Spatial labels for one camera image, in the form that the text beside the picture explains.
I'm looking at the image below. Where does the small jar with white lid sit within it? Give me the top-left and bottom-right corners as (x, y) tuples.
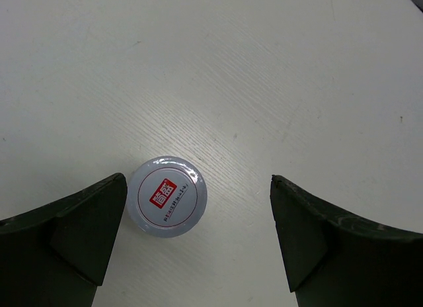
(126, 156), (208, 238)

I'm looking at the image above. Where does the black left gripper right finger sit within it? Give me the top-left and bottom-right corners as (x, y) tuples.
(270, 175), (422, 306)

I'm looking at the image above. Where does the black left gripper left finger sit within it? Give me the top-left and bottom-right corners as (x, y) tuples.
(1, 173), (128, 306)

